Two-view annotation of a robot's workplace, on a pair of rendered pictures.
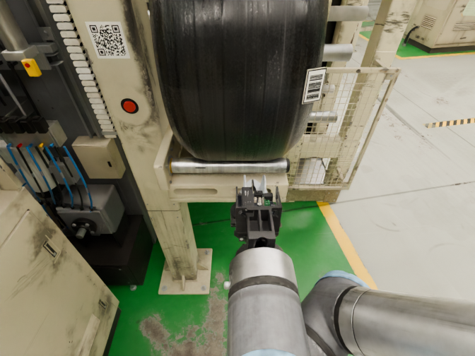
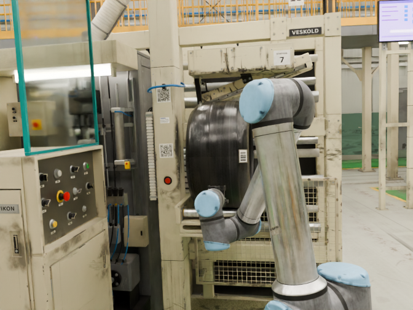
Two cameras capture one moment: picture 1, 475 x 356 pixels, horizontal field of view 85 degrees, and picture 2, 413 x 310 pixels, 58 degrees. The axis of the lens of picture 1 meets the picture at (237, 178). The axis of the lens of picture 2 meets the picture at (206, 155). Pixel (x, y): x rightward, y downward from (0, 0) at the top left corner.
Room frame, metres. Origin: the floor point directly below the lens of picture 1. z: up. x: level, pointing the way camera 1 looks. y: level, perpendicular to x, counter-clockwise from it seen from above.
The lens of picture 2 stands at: (-1.25, -0.28, 1.37)
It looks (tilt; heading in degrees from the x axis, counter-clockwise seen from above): 5 degrees down; 10
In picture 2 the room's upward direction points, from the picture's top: 2 degrees counter-clockwise
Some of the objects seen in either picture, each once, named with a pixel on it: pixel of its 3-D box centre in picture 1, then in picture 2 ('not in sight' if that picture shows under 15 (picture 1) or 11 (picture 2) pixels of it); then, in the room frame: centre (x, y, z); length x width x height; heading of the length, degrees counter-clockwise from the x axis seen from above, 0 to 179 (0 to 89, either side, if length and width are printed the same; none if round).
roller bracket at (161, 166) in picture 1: (174, 137); (187, 206); (0.71, 0.21, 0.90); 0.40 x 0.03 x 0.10; 0
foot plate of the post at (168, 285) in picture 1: (186, 268); not in sight; (0.69, 0.29, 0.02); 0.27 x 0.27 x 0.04; 0
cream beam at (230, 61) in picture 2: not in sight; (241, 62); (1.01, -0.09, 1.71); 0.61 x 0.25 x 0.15; 90
